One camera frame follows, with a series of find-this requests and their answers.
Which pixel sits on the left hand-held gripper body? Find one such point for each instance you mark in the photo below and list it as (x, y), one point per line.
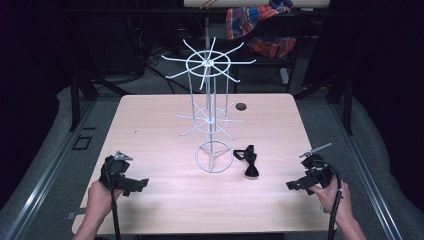
(116, 171)

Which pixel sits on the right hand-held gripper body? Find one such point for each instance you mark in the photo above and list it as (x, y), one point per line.
(316, 171)

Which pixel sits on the person's right hand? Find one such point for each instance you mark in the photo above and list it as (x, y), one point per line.
(335, 201)

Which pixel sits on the person's left hand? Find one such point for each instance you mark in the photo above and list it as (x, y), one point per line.
(100, 200)

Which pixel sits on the black bow tie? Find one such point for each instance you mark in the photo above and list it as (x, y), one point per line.
(250, 159)

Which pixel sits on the grey tape strip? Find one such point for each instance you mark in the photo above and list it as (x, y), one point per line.
(75, 214)

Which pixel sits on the black metal stand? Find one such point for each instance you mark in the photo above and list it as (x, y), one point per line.
(77, 96)
(346, 100)

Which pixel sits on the black chair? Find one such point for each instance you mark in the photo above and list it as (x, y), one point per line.
(293, 30)

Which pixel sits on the plaid cloth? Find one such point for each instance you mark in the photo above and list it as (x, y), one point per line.
(246, 20)

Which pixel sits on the aluminium floor rail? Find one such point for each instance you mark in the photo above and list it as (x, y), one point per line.
(43, 180)
(370, 180)

